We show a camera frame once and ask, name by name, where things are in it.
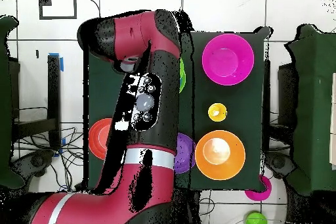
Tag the green bowl on floor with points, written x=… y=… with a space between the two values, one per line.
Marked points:
x=256 y=220

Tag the orange plastic bowl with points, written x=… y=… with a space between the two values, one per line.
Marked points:
x=231 y=166

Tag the purple plastic bowl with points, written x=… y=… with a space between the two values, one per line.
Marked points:
x=186 y=153

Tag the yellow plastic cup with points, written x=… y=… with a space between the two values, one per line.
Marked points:
x=218 y=116

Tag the pink bowl on floor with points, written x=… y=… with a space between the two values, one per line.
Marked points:
x=262 y=195

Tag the black pedestal leg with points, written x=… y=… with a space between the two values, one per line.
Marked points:
x=278 y=162
x=36 y=161

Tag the green cloth side table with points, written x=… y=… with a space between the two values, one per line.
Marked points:
x=5 y=103
x=315 y=103

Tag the blue tape strip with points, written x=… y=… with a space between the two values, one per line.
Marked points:
x=61 y=63

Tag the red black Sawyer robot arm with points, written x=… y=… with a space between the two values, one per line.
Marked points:
x=126 y=37

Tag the red plastic bowl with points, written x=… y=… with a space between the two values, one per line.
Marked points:
x=94 y=140

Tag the large pink plastic bowl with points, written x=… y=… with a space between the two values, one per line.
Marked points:
x=227 y=59

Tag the dark green table cloth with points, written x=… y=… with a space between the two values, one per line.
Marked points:
x=246 y=98

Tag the large green plastic bowl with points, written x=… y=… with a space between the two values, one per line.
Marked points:
x=182 y=76

